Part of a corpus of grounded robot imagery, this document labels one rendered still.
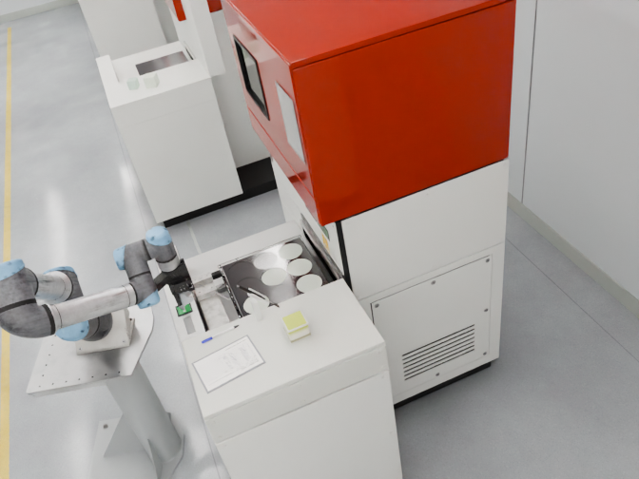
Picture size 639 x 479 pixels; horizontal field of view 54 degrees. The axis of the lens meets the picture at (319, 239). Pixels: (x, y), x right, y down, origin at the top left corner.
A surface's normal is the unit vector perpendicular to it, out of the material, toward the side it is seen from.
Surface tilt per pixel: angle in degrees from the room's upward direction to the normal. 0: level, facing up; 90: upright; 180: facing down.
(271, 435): 90
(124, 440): 90
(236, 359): 0
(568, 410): 0
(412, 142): 90
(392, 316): 90
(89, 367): 0
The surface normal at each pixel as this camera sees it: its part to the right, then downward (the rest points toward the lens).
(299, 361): -0.15, -0.76
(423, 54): 0.37, 0.55
